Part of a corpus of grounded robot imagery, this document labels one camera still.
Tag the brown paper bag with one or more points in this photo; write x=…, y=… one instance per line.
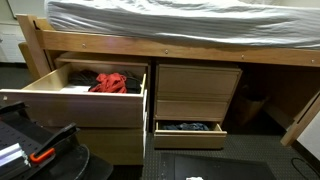
x=248, y=110

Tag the wooden bed frame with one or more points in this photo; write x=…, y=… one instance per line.
x=133, y=46

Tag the red garment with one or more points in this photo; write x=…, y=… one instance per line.
x=110, y=83

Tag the narrow wooden dresser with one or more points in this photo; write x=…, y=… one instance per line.
x=196, y=81

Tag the white sheeted mattress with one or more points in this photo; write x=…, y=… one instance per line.
x=183, y=23

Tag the white cabinet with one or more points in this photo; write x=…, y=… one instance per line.
x=10, y=46

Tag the open small wooden drawer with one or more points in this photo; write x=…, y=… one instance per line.
x=190, y=140

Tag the open wide wooden drawer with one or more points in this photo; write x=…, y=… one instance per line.
x=83, y=110

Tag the aluminium extrusion bar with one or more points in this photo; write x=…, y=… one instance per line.
x=11, y=155

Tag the dark blue clothes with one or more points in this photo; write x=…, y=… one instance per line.
x=186, y=127

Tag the small white object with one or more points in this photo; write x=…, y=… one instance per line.
x=194, y=178

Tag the wide wooden dresser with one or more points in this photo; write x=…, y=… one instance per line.
x=110, y=146

